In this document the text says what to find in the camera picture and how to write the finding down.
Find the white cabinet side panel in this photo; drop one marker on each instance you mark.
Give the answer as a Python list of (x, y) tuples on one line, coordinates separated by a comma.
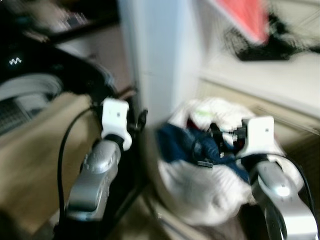
[(160, 55)]

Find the red cloth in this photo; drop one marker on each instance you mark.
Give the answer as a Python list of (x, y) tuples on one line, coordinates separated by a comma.
[(245, 17)]

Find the white laundry bag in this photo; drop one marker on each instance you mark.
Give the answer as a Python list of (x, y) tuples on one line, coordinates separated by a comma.
[(205, 192)]

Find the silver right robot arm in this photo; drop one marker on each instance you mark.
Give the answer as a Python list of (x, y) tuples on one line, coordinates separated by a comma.
[(280, 192)]

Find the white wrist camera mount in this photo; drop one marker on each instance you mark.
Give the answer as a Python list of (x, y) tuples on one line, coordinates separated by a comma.
[(115, 116), (260, 134)]

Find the dark blue garment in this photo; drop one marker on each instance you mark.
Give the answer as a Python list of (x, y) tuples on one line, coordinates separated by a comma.
[(175, 145)]

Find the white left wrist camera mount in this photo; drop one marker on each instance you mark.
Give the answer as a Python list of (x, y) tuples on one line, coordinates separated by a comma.
[(115, 116)]

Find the black washing machine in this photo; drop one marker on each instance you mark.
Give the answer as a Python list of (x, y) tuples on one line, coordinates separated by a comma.
[(45, 65)]

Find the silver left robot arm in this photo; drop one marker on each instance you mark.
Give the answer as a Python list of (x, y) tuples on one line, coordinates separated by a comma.
[(95, 172)]

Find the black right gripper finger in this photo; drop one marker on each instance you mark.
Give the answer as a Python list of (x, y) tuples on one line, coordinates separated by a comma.
[(216, 136)]

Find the black object on shelf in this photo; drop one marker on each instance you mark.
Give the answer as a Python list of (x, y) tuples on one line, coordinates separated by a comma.
[(265, 50)]

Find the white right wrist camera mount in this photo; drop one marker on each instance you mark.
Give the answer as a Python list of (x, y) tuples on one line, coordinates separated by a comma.
[(260, 134)]

